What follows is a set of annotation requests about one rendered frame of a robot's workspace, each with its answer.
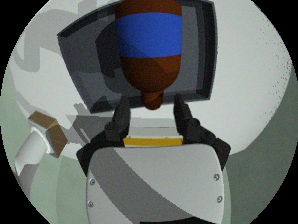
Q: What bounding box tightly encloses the yellow crate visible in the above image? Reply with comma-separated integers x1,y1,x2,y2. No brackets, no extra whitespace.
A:
123,138,183,147

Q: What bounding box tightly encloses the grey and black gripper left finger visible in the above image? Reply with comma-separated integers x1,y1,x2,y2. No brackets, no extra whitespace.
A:
76,96,131,177

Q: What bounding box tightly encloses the brown bottle with blue label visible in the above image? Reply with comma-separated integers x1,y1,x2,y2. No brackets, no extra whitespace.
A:
114,0,182,110

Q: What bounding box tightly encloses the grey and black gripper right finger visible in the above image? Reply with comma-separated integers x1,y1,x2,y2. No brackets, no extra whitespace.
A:
173,93,231,171

